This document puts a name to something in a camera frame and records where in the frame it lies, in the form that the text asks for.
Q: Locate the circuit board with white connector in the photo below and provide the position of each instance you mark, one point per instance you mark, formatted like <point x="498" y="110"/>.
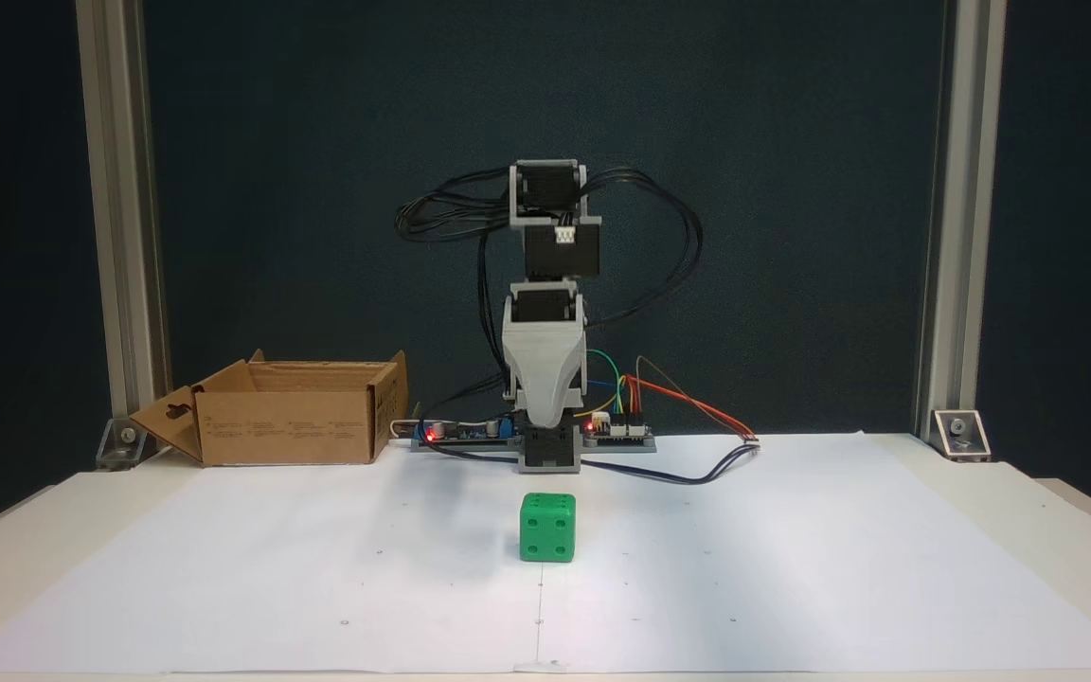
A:
<point x="617" y="432"/>

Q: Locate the aluminium profile post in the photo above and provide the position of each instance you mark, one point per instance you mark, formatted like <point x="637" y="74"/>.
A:
<point x="119" y="189"/>
<point x="962" y="189"/>

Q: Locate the large white paper sheet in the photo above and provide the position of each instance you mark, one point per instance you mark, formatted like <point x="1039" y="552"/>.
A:
<point x="318" y="568"/>

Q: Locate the open cardboard box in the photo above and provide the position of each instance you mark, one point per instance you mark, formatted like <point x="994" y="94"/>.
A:
<point x="290" y="431"/>

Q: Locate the metal corner bracket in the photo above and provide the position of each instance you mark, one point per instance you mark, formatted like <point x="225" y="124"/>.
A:
<point x="129" y="443"/>
<point x="960" y="434"/>

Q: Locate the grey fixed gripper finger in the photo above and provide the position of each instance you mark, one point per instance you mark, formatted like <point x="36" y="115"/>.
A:
<point x="545" y="374"/>

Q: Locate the circuit board with blue terminals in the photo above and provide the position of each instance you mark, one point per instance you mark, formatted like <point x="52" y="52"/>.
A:
<point x="456" y="434"/>

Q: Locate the green dice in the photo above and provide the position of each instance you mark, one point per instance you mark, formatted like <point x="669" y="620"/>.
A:
<point x="547" y="530"/>

